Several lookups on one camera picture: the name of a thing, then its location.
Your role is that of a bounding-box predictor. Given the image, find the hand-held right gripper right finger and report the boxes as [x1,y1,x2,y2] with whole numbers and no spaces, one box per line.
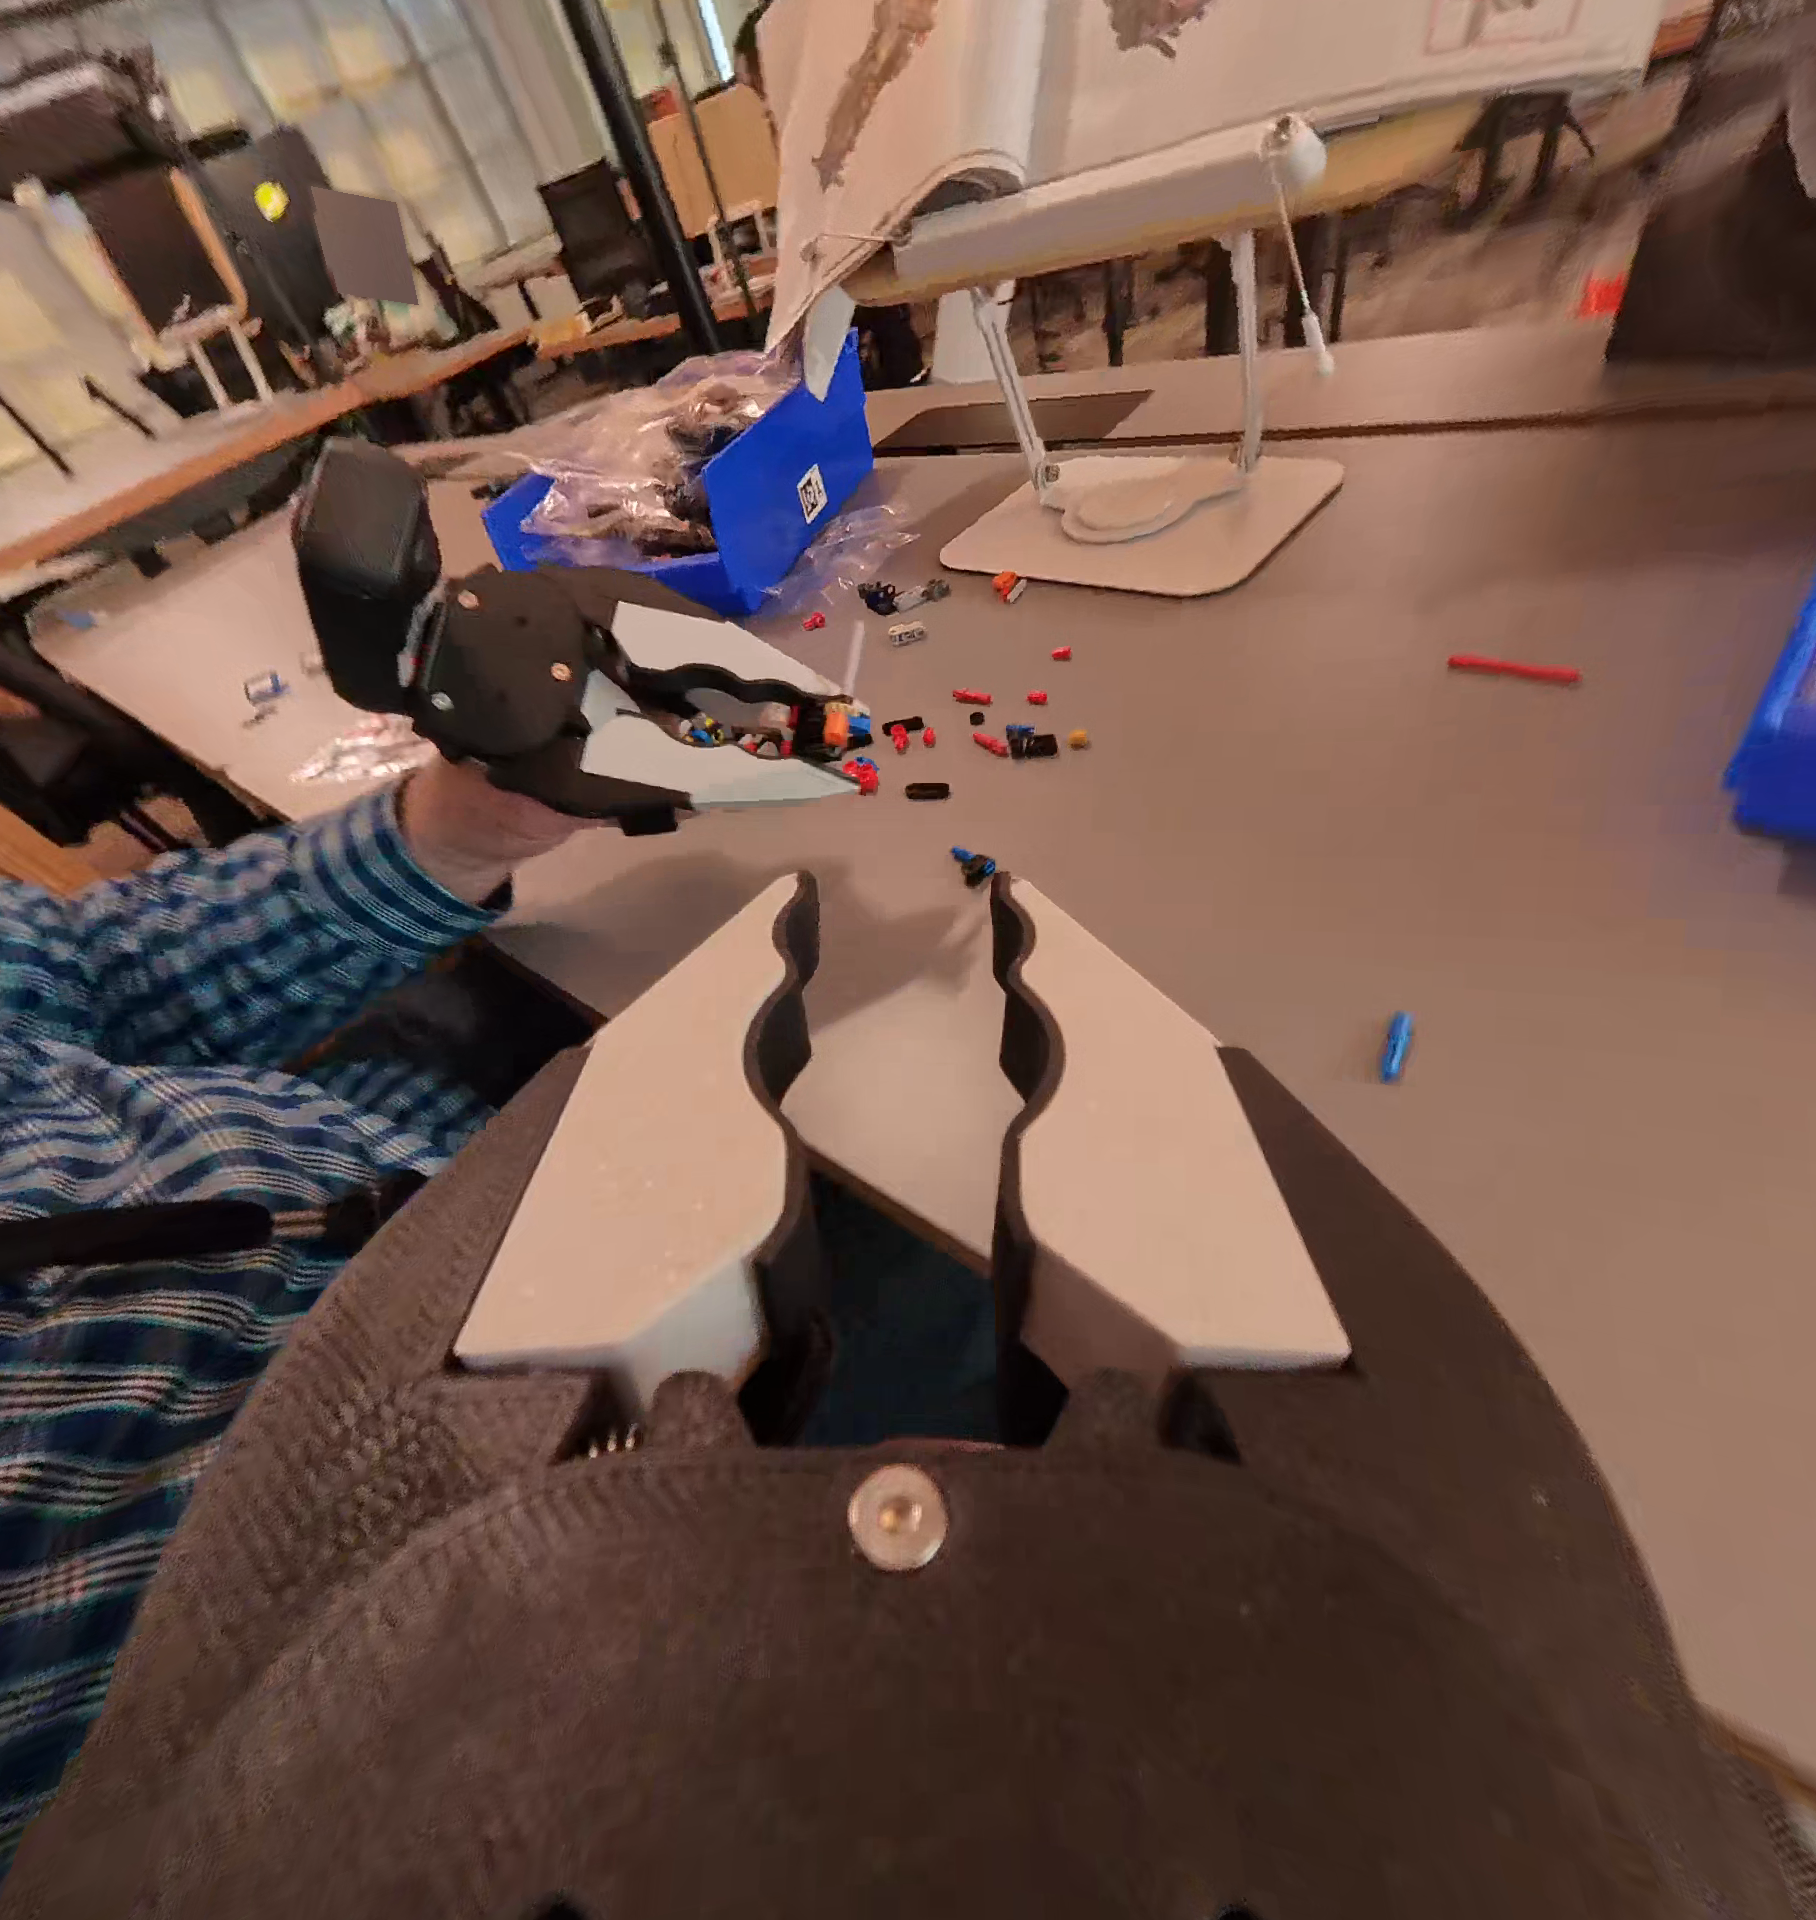
[991,872,1351,1385]

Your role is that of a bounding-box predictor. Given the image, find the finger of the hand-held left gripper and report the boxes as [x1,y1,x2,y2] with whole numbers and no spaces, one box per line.
[604,597,855,713]
[576,675,870,818]

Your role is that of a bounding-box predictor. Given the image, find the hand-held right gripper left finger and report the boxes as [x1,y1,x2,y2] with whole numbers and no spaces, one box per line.
[454,870,823,1385]

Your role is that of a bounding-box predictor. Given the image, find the small orange blue lego assembly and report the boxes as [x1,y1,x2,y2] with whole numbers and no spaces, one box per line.
[794,622,882,771]

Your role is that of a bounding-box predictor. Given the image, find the person's left forearm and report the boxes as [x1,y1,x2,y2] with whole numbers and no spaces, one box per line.
[0,787,512,1201]

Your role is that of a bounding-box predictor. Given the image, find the bags of lego parts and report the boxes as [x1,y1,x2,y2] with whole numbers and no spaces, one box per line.
[519,365,792,562]

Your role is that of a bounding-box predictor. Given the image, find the person's left hand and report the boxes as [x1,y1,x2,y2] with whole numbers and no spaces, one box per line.
[395,756,634,905]

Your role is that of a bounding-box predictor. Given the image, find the blue bin with white tag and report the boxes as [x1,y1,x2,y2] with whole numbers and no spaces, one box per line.
[480,330,878,619]

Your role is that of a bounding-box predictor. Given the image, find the crumpled clear wrapper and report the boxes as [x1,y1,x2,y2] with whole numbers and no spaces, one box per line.
[292,715,430,787]

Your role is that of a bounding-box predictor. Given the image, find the black metal pole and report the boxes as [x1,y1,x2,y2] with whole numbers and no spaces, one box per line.
[563,0,729,352]

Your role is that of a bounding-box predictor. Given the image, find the person's plaid shirt torso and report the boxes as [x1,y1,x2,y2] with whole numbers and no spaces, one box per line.
[0,1050,491,1920]

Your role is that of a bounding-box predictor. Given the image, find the instruction booklet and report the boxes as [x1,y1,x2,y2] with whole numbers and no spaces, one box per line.
[759,0,1669,352]

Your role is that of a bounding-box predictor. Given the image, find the large blue storage bin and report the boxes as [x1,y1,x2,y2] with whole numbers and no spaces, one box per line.
[1724,449,1816,857]

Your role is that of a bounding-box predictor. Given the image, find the black chest strap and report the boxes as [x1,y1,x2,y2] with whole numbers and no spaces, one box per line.
[0,1178,430,1277]

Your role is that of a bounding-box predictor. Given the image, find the white cord pull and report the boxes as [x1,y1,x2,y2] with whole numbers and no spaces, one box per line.
[1261,117,1336,377]

